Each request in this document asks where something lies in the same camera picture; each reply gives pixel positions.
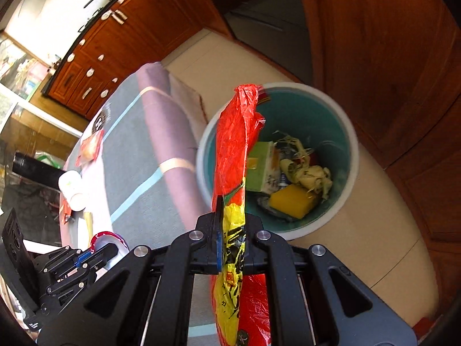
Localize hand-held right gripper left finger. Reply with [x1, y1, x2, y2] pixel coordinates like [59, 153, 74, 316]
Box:
[36, 195, 226, 346]

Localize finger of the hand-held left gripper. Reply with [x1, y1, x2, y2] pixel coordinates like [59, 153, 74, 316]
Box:
[39, 270, 99, 315]
[36, 242, 120, 282]

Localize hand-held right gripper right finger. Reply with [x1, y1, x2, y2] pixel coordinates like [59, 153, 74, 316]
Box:
[245, 214, 418, 346]

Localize red rimmed white round container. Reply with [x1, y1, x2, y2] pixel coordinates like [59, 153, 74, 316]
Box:
[89, 230, 129, 260]

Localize yellow sponge block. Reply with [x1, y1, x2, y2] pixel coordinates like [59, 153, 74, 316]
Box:
[269, 184, 320, 221]

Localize green white food carton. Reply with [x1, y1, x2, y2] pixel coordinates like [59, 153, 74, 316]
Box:
[246, 141, 286, 193]

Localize red yellow plastic bag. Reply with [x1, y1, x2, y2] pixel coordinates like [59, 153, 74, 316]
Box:
[211, 84, 273, 346]

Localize teal trash bin white rim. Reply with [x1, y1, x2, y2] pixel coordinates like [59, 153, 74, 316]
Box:
[195, 82, 360, 241]

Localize pale yellow paper strip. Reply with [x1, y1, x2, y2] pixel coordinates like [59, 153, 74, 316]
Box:
[83, 211, 95, 246]

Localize small red wrapper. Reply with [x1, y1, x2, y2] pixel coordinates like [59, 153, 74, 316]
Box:
[58, 198, 73, 225]

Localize black cylindrical bottle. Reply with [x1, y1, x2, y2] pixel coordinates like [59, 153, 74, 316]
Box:
[12, 152, 66, 190]

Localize orange snack packet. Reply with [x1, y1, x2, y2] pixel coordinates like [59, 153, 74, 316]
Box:
[78, 130, 106, 161]

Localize striped grey pink tablecloth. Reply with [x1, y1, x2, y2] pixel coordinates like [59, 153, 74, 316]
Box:
[58, 63, 217, 346]

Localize glass sliding door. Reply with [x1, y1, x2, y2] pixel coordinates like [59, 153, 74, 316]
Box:
[0, 32, 84, 154]

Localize wooden cabinet with drawers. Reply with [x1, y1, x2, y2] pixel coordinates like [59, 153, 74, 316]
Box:
[41, 0, 235, 120]

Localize tall wooden cabinet doors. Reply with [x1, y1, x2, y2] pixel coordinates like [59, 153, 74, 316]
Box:
[294, 0, 461, 332]

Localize group of white cabinet handles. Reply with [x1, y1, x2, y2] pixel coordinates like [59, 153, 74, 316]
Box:
[67, 5, 127, 100]

